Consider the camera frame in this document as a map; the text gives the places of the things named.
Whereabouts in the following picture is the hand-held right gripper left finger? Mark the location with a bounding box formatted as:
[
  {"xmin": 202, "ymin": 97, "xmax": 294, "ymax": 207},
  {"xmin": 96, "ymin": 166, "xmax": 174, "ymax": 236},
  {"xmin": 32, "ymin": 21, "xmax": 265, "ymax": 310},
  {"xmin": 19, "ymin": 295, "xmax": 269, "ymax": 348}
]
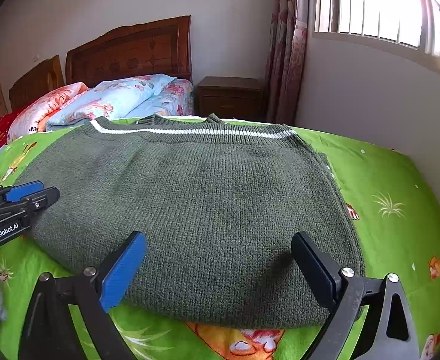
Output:
[{"xmin": 17, "ymin": 230, "xmax": 148, "ymax": 360}]

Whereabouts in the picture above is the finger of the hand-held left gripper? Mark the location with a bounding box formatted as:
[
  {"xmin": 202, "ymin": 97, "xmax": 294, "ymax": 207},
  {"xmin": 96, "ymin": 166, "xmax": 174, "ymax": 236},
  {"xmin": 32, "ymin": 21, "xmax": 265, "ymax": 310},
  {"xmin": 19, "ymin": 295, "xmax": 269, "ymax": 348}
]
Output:
[
  {"xmin": 0, "ymin": 181, "xmax": 45, "ymax": 207},
  {"xmin": 2, "ymin": 187, "xmax": 61, "ymax": 214}
]

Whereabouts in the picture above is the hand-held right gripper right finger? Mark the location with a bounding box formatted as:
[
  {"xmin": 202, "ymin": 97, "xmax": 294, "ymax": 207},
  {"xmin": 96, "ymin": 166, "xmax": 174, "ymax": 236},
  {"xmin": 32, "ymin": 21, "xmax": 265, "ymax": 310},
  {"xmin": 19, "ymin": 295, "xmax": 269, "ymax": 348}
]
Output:
[{"xmin": 290, "ymin": 231, "xmax": 421, "ymax": 360}]

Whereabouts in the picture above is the green knitted sweater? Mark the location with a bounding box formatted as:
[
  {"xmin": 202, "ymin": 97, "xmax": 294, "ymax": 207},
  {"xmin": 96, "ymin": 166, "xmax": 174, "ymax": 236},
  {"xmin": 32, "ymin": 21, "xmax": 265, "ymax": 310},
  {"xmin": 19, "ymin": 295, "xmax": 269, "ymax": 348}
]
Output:
[{"xmin": 15, "ymin": 113, "xmax": 366, "ymax": 329}]

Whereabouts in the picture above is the pink floral pillow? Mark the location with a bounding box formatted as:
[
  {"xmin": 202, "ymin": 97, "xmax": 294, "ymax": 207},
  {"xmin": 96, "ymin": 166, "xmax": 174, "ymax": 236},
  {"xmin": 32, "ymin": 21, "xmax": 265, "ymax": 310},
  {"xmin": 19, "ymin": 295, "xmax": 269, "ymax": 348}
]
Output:
[{"xmin": 7, "ymin": 82, "xmax": 90, "ymax": 145}]

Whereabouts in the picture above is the small wooden headboard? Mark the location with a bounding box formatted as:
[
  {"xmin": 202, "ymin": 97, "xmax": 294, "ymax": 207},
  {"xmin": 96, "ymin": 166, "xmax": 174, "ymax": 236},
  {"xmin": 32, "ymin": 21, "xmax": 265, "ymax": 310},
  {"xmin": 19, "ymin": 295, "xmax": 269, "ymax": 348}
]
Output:
[{"xmin": 9, "ymin": 55, "xmax": 66, "ymax": 111}]

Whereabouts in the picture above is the green cartoon bed sheet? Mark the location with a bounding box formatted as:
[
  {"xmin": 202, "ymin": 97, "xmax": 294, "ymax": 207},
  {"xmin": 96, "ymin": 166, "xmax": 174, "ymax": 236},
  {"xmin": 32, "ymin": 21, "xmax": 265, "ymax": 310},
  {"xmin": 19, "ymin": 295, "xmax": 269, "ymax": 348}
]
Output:
[{"xmin": 0, "ymin": 118, "xmax": 440, "ymax": 360}]

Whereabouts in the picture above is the light blue floral quilt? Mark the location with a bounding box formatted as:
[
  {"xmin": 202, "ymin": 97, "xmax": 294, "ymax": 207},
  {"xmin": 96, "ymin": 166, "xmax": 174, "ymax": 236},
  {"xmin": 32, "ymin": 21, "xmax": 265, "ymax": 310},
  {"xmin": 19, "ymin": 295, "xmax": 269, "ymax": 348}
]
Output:
[{"xmin": 46, "ymin": 74, "xmax": 194, "ymax": 132}]

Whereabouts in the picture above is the large carved wooden headboard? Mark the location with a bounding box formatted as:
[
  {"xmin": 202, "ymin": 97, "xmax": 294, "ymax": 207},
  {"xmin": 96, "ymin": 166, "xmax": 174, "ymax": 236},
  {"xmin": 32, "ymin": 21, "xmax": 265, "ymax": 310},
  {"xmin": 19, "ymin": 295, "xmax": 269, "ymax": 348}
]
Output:
[{"xmin": 65, "ymin": 16, "xmax": 193, "ymax": 87}]

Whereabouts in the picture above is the wooden nightstand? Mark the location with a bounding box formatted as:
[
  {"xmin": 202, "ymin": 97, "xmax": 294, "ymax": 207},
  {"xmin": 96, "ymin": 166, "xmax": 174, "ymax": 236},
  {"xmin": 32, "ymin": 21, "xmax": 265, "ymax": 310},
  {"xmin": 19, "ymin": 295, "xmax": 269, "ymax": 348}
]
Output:
[{"xmin": 196, "ymin": 76, "xmax": 267, "ymax": 122}]

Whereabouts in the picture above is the pink floral curtain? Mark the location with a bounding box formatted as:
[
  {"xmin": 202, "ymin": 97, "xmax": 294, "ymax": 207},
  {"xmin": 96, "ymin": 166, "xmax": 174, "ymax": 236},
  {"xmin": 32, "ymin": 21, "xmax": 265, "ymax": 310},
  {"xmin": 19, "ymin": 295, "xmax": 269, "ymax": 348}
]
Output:
[{"xmin": 265, "ymin": 0, "xmax": 308, "ymax": 124}]

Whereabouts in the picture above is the window with metal grille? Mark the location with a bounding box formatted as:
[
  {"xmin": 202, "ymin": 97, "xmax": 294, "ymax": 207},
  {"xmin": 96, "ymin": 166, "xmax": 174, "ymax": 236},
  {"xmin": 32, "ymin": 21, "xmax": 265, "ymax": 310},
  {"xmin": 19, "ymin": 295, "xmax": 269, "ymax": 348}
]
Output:
[{"xmin": 310, "ymin": 0, "xmax": 440, "ymax": 64}]

